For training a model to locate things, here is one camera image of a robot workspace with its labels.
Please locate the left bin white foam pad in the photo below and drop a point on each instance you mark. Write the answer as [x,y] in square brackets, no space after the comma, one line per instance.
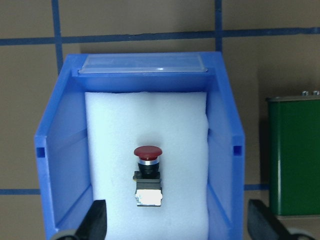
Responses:
[118,123]

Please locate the red push button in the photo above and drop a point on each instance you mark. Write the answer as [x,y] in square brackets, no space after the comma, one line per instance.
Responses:
[148,191]

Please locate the left blue plastic bin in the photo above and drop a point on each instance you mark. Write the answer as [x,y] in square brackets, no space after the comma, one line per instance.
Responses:
[61,141]

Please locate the green conveyor belt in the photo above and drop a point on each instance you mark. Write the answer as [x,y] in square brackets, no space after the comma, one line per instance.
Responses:
[294,136]

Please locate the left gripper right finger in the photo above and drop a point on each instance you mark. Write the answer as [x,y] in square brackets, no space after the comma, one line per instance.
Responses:
[263,225]

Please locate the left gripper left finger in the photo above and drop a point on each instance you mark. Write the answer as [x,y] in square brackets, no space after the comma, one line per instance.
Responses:
[94,224]

